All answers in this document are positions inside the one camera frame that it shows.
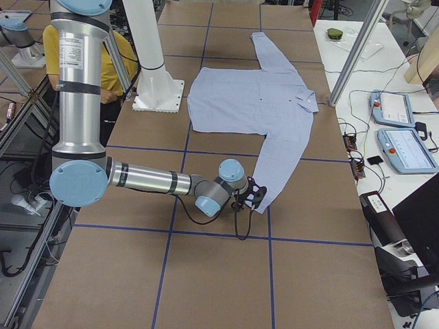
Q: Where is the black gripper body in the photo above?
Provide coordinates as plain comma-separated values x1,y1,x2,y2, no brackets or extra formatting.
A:
232,191,250,211

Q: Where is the light blue striped shirt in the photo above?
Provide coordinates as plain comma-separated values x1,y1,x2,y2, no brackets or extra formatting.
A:
187,32,318,213

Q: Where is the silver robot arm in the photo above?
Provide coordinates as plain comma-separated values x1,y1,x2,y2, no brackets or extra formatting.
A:
49,1,251,217

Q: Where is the black phone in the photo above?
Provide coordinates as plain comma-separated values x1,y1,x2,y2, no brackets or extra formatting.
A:
366,156,383,165

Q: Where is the lower blue teach pendant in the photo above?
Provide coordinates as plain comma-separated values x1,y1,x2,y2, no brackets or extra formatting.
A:
377,128,438,174

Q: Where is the blue teach pendant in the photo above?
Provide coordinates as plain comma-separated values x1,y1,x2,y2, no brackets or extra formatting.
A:
377,128,438,174
370,90,415,128

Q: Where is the upper blue teach pendant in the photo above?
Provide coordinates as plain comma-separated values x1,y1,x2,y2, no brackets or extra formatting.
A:
370,90,415,128

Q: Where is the black monitor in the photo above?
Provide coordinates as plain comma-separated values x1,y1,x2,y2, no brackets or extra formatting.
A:
393,175,438,272

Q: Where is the black printer device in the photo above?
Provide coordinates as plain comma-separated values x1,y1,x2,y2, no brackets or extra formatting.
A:
359,191,438,317

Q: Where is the person in yellow shirt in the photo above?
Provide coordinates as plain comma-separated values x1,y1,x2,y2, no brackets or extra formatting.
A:
43,23,140,103

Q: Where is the green folded cloth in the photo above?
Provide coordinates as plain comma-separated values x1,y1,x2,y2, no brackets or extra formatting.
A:
327,28,344,40

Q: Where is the clear plastic bag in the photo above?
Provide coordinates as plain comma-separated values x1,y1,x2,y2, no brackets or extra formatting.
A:
325,27,385,62

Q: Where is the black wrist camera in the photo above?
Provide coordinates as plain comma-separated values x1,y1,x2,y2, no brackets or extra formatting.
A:
244,176,267,210

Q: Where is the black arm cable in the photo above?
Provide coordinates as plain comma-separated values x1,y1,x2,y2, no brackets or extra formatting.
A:
174,191,257,241

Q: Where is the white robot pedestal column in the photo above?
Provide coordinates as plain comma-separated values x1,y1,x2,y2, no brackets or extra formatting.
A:
123,0,185,113

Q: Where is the aluminium frame post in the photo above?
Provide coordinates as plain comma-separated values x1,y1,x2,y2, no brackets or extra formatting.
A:
329,0,388,107

